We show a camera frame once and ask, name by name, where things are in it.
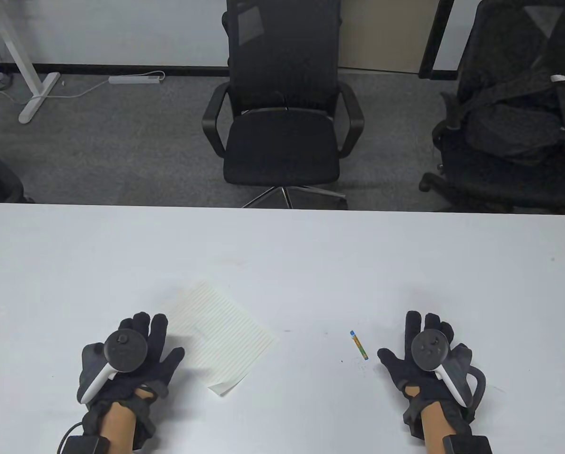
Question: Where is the person's right forearm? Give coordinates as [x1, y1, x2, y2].
[418, 400, 459, 454]

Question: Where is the black mesh office chair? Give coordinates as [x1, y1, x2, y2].
[202, 0, 365, 210]

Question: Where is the beige door panel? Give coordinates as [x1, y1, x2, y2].
[341, 0, 440, 74]

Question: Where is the white desk leg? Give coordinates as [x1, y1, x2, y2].
[0, 0, 61, 124]

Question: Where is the white power strip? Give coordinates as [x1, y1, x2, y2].
[108, 71, 165, 86]

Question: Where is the person's right hand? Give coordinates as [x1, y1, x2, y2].
[377, 310, 486, 413]

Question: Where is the black fabric office chair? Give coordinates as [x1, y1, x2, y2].
[418, 0, 565, 213]

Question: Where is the black braided cable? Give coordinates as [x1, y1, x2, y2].
[57, 420, 85, 454]

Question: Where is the black backpack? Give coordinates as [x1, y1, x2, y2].
[441, 66, 565, 166]

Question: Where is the person's left forearm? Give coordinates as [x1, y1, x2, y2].
[98, 388, 143, 454]

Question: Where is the person's left hand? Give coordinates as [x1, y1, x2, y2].
[78, 311, 186, 412]

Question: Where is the white power cable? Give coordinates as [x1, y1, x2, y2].
[39, 79, 111, 100]

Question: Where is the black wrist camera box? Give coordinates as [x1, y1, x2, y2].
[62, 435, 111, 454]
[442, 435, 494, 454]

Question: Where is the white lined paper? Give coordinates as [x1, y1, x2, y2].
[162, 280, 279, 397]

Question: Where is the black door frame post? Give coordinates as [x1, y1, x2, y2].
[418, 0, 455, 79]

